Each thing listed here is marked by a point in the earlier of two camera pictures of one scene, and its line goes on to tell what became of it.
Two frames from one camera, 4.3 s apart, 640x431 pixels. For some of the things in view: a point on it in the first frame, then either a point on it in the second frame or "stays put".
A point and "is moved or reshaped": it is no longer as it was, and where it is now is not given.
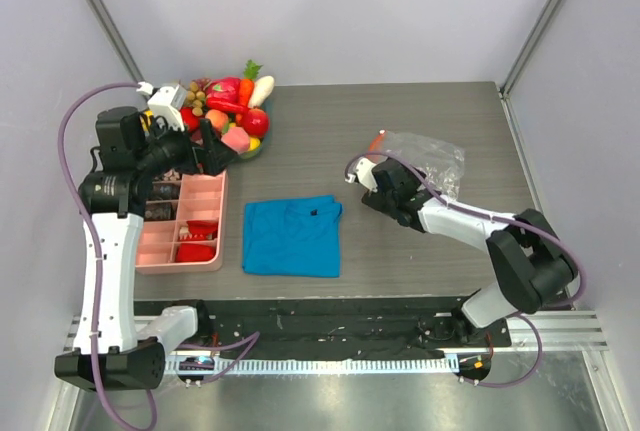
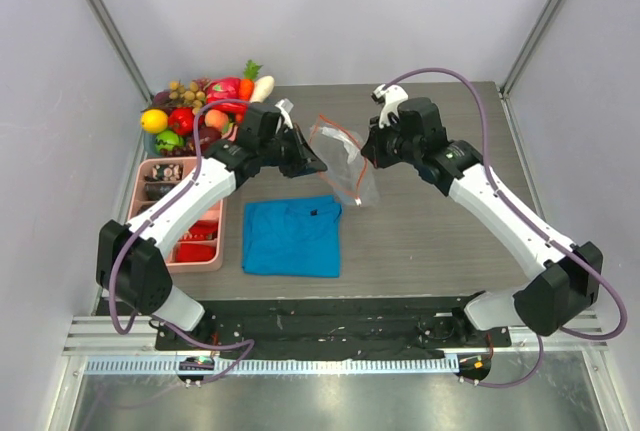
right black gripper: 382,196 to 373,146
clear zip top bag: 442,165 is moved or reshaped
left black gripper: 218,155 to 305,162
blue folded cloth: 298,237 stays put
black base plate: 341,328 stays put
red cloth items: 191,252 stays put
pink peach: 217,118 stays put
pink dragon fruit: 227,89 stays put
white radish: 262,89 stays put
